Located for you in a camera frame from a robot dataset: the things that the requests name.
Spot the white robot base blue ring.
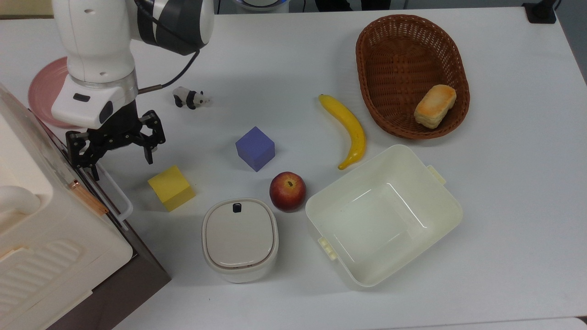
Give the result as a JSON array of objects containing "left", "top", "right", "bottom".
[{"left": 232, "top": 0, "right": 292, "bottom": 12}]

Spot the yellow foam cube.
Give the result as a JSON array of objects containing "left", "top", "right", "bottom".
[{"left": 147, "top": 165, "right": 196, "bottom": 212}]

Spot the dark brown drawer housing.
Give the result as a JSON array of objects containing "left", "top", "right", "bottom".
[{"left": 46, "top": 254, "right": 171, "bottom": 330}]

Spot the brown drawer with white handle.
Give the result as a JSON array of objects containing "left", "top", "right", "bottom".
[{"left": 28, "top": 108, "right": 162, "bottom": 271}]

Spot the panda figurine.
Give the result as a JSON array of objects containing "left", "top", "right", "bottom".
[{"left": 172, "top": 87, "right": 211, "bottom": 110}]

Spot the pink plate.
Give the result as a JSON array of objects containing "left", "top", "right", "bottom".
[{"left": 28, "top": 56, "right": 88, "bottom": 129}]

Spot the orange cabinet door handle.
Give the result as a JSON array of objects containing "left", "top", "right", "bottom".
[{"left": 69, "top": 180, "right": 111, "bottom": 216}]

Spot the brown wicker basket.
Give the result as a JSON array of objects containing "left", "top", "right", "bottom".
[{"left": 355, "top": 14, "right": 471, "bottom": 140}]

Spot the purple foam cube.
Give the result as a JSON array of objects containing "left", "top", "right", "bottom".
[{"left": 235, "top": 126, "right": 276, "bottom": 172}]

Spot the black stand base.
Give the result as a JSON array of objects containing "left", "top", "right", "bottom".
[{"left": 522, "top": 0, "right": 558, "bottom": 24}]

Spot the toasted bread loaf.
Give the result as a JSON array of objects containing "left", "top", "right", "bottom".
[{"left": 414, "top": 84, "right": 457, "bottom": 129}]

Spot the small cream lidded bin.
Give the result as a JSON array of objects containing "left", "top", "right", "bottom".
[{"left": 202, "top": 198, "right": 279, "bottom": 283}]

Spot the tan wooden furniture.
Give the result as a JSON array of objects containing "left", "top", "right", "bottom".
[{"left": 0, "top": 0, "right": 53, "bottom": 19}]

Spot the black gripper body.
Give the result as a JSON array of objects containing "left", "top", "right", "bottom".
[{"left": 91, "top": 103, "right": 147, "bottom": 152}]

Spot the cream toy cabinet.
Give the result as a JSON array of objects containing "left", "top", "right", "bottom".
[{"left": 0, "top": 82, "right": 134, "bottom": 330}]

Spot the yellow banana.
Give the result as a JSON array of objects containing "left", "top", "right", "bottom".
[{"left": 318, "top": 94, "right": 367, "bottom": 171}]

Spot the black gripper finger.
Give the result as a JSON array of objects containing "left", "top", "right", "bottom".
[
  {"left": 66, "top": 130, "right": 106, "bottom": 182},
  {"left": 133, "top": 110, "right": 167, "bottom": 165}
]

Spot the red apple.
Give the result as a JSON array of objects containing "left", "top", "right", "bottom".
[{"left": 269, "top": 171, "right": 307, "bottom": 212}]

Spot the cream plastic tub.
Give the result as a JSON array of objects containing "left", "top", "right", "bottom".
[{"left": 305, "top": 144, "right": 463, "bottom": 288}]

